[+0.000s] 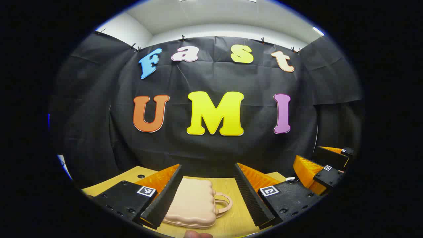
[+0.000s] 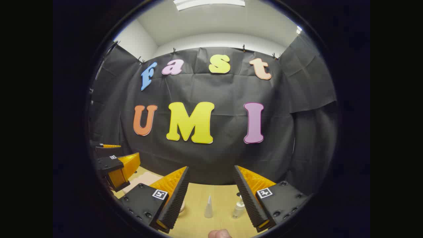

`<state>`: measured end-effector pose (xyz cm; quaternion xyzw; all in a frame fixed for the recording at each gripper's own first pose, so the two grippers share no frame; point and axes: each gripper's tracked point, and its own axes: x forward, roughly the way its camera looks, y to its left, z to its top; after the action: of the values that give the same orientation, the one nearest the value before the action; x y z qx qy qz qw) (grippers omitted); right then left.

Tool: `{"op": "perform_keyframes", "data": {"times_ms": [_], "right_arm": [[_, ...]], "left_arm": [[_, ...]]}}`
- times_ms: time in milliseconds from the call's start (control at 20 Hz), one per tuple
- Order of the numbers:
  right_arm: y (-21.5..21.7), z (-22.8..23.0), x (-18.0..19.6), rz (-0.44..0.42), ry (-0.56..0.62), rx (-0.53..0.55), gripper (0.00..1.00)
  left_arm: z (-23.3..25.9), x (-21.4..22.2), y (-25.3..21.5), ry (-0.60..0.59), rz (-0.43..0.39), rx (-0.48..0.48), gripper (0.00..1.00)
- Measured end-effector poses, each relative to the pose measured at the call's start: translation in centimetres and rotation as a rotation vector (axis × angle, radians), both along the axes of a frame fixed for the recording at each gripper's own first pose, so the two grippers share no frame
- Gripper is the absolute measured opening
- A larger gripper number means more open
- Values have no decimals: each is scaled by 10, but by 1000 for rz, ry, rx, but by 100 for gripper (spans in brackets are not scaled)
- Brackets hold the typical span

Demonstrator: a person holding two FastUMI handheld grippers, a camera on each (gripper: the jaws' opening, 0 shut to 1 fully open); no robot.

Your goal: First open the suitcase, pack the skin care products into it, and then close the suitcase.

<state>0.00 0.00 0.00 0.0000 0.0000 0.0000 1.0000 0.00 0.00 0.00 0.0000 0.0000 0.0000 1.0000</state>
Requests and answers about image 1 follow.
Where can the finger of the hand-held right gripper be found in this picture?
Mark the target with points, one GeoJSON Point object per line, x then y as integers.
{"type": "Point", "coordinates": [327, 177]}
{"type": "Point", "coordinates": [330, 158]}

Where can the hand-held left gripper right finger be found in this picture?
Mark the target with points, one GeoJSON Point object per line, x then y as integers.
{"type": "Point", "coordinates": [252, 198]}

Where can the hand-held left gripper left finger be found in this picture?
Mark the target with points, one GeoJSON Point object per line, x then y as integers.
{"type": "Point", "coordinates": [165, 198]}

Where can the black backdrop cloth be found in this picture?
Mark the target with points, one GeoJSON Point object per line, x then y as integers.
{"type": "Point", "coordinates": [211, 79]}

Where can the white ceiling light panel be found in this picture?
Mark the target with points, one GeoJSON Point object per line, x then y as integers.
{"type": "Point", "coordinates": [318, 31]}

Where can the row of black cloth clips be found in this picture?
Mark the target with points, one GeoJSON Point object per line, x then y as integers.
{"type": "Point", "coordinates": [182, 38]}

